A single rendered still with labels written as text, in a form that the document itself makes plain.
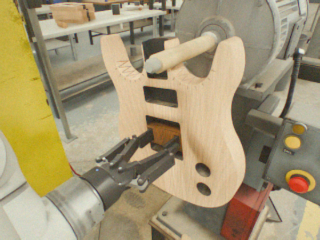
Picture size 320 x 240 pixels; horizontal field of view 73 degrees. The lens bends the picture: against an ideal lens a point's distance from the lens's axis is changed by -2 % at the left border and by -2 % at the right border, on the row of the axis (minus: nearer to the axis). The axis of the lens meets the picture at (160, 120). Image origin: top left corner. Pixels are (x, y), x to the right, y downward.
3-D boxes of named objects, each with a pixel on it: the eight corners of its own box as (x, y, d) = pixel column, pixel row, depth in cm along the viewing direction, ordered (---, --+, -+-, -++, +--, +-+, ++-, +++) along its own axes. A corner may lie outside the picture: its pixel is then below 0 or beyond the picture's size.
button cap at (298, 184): (289, 179, 54) (294, 167, 52) (307, 187, 52) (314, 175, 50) (285, 188, 51) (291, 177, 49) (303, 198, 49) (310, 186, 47)
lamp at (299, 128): (288, 131, 48) (293, 120, 46) (304, 136, 46) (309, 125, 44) (288, 133, 47) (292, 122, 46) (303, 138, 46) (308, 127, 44)
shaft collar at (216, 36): (216, 26, 47) (224, 45, 48) (200, 35, 51) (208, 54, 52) (212, 27, 46) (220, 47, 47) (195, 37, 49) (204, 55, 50)
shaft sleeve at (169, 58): (211, 31, 47) (216, 46, 47) (199, 38, 49) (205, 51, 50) (157, 51, 35) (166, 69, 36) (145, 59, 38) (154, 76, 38)
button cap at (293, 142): (284, 142, 50) (288, 131, 48) (299, 147, 49) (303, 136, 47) (283, 145, 49) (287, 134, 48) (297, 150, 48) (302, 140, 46)
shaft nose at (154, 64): (156, 54, 35) (163, 68, 36) (148, 60, 37) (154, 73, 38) (148, 58, 34) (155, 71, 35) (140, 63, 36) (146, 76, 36)
